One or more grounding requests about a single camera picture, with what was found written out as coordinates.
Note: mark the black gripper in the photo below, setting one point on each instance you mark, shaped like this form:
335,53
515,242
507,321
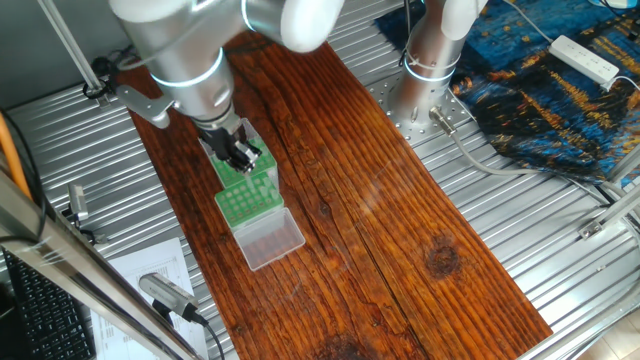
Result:
220,142

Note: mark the clear large pipette tip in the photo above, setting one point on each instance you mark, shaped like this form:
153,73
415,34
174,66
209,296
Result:
263,190
266,180
260,143
274,193
267,154
248,181

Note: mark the clear box with green rack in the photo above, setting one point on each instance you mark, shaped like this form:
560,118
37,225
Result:
267,165
270,240

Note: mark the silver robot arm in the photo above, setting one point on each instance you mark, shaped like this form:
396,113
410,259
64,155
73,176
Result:
185,55

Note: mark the printed white paper sheet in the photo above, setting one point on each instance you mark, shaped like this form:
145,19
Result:
150,260

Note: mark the brown wooden board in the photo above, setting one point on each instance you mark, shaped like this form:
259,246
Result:
400,200

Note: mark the orange tube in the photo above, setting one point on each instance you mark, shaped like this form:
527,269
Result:
13,155

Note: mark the black keyboard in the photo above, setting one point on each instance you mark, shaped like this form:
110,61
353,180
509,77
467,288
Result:
45,320

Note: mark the blue starry painted cloth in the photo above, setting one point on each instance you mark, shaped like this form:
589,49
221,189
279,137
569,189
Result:
525,100

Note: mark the white power strip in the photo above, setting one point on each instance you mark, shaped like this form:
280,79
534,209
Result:
582,61

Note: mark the aluminium profile bar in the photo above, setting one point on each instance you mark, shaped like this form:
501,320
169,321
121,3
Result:
627,167

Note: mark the pale blue plastic object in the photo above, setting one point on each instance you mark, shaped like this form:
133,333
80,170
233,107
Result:
615,3

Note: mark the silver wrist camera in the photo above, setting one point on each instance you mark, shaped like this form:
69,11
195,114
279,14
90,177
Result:
145,105

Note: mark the small metal bracket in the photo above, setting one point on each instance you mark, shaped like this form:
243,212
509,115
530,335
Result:
100,239

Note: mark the silver camera on stand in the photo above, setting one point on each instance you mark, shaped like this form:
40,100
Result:
78,202

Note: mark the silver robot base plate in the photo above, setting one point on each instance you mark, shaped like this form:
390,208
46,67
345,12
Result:
420,134

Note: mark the aluminium frame beam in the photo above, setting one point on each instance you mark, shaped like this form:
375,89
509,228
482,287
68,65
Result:
75,270

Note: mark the aluminium post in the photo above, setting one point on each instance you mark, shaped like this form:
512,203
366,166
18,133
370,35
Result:
70,45

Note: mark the aluminium profile with bracket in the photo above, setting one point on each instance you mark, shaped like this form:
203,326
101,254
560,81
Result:
615,212

